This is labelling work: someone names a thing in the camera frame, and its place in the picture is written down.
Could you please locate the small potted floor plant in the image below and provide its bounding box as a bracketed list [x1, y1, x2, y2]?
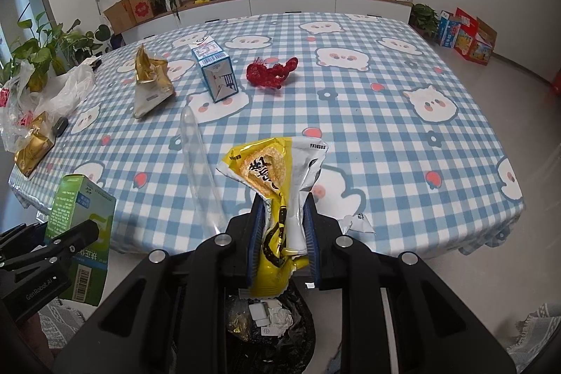
[408, 3, 440, 39]

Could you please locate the cardboard box with red flower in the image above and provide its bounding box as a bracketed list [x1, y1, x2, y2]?
[128, 0, 154, 23]

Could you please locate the red printed box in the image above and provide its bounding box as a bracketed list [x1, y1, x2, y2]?
[453, 7, 498, 66]

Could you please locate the white plastic bag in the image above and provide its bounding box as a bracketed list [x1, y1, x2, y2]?
[0, 63, 95, 151]

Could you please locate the clear plastic tube wrapper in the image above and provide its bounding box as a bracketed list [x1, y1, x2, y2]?
[180, 108, 226, 235]

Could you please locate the yellow snack packet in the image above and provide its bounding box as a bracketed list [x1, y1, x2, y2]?
[216, 136, 329, 298]

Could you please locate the red mesh wrapper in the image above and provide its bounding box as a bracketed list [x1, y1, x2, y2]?
[245, 57, 299, 90]

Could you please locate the blue white carton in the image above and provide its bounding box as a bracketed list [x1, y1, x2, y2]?
[190, 41, 239, 103]

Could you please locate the tall green medicine box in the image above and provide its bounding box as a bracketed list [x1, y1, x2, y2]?
[44, 174, 118, 307]

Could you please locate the small white sachet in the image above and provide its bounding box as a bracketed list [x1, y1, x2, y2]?
[339, 214, 377, 237]

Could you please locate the blue checkered tablecloth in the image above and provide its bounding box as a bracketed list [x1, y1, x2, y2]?
[9, 12, 525, 270]

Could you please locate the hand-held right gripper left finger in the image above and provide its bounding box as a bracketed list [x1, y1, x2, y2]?
[53, 199, 266, 374]

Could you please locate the white television cabinet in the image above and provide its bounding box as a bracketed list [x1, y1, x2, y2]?
[120, 0, 415, 48]

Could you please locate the large leafy pothos plant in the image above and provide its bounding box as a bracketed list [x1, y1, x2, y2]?
[0, 12, 112, 92]

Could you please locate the black lined trash bin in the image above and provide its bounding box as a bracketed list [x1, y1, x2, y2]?
[221, 282, 317, 374]

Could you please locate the plain cardboard box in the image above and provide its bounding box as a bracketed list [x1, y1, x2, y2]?
[103, 0, 134, 35]

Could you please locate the blue printed box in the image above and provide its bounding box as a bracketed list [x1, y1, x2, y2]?
[438, 10, 463, 49]

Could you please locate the white tissue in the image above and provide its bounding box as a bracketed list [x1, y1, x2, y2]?
[269, 308, 293, 329]

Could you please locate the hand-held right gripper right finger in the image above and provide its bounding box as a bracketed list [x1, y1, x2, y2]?
[302, 192, 518, 374]

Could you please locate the grey patterned rug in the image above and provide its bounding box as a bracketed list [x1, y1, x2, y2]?
[508, 304, 561, 374]
[37, 299, 88, 353]

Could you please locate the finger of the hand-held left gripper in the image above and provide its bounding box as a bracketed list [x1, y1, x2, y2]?
[0, 220, 100, 296]
[0, 223, 49, 264]

